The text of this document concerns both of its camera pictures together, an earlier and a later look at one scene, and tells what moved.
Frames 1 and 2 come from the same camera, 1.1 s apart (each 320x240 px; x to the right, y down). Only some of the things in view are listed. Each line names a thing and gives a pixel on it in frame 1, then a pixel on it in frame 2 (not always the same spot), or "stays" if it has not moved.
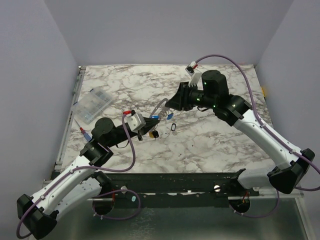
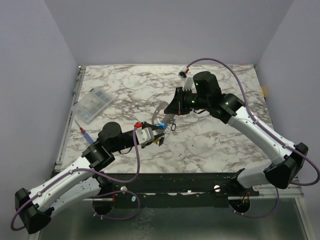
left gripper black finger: [153, 122] to [155, 127]
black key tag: [173, 127] stays
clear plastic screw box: [89, 106] stays
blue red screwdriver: [87, 136] stays
